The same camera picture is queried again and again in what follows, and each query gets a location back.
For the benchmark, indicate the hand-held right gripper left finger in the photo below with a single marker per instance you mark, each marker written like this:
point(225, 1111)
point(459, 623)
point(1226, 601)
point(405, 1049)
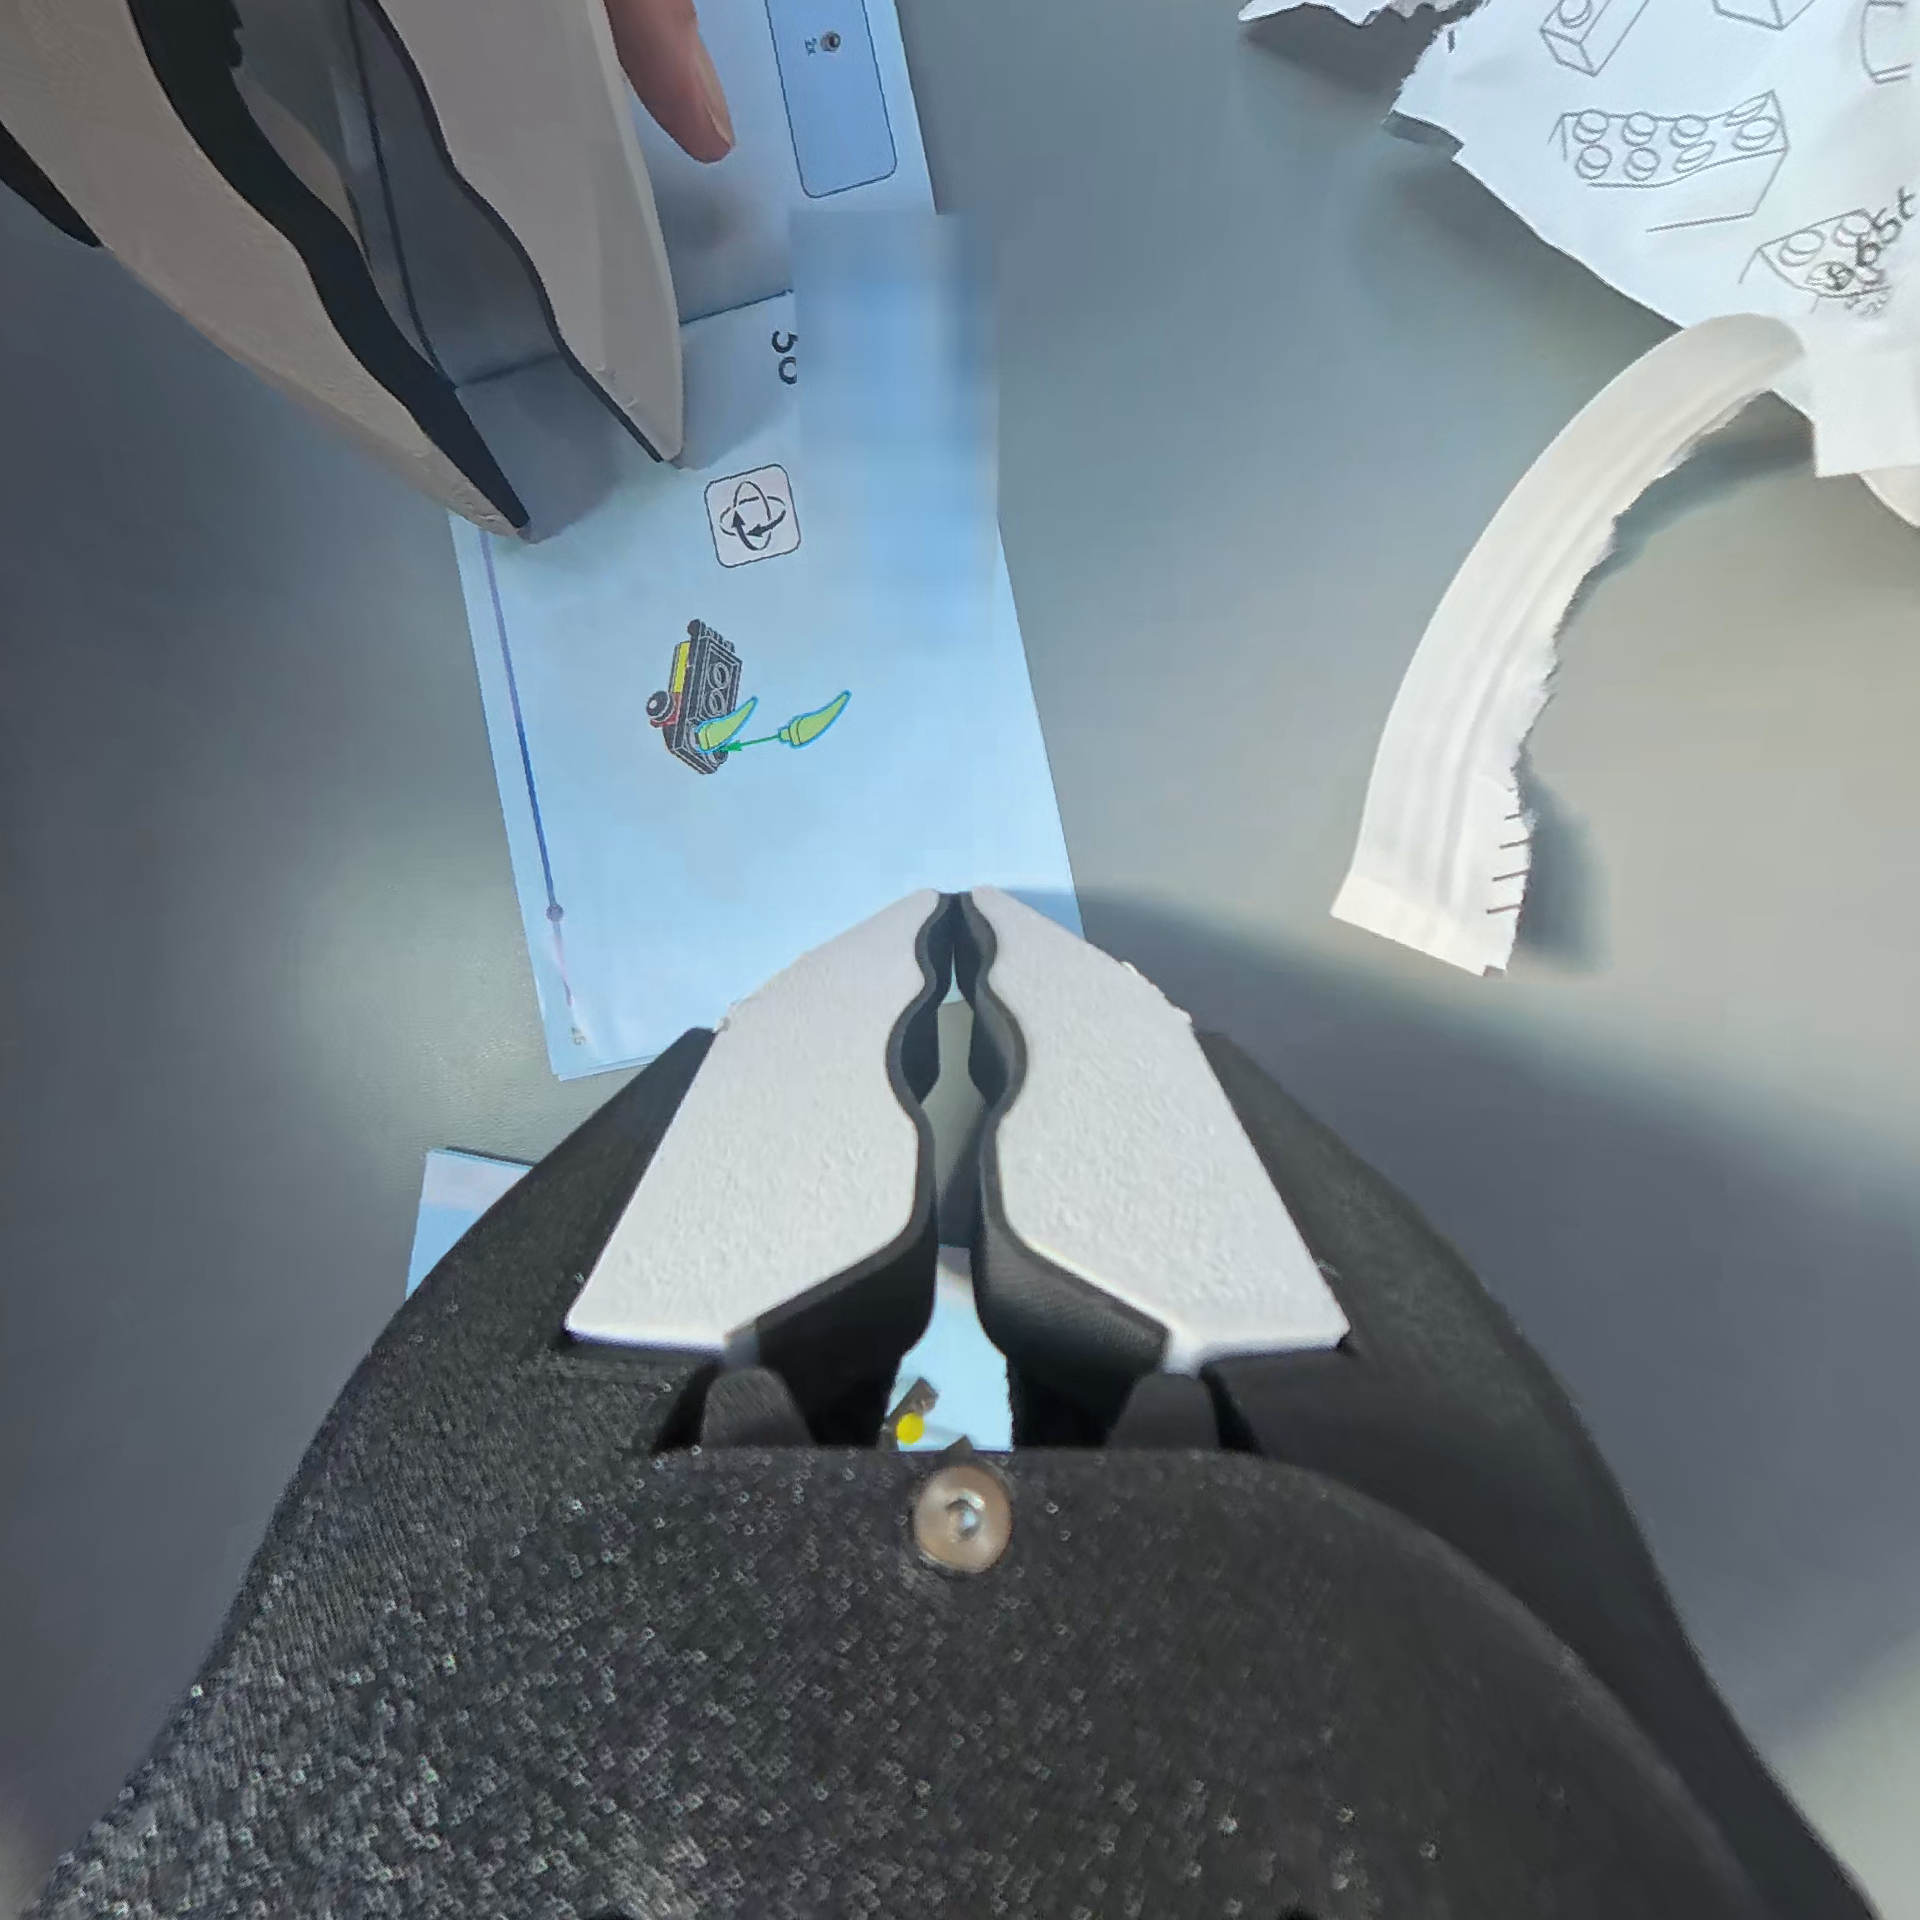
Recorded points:
point(780, 1171)

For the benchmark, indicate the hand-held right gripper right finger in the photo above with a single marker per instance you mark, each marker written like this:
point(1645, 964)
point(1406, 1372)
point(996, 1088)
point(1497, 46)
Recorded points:
point(1152, 1185)

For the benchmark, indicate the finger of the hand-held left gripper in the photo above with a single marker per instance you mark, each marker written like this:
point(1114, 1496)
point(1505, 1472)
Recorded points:
point(137, 178)
point(571, 178)

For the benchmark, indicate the blue instruction booklet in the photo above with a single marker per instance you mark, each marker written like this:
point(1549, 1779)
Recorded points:
point(631, 837)

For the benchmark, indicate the person's left hand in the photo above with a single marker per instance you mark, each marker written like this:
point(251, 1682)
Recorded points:
point(674, 74)

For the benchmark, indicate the small yellow toy brick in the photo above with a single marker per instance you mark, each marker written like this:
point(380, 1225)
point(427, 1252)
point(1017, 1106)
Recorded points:
point(908, 1428)

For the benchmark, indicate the torn white paper strip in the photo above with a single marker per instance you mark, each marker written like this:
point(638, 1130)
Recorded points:
point(1436, 723)

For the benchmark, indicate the torn white paper bag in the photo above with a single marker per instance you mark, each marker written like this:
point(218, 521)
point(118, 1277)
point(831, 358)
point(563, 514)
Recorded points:
point(1650, 178)

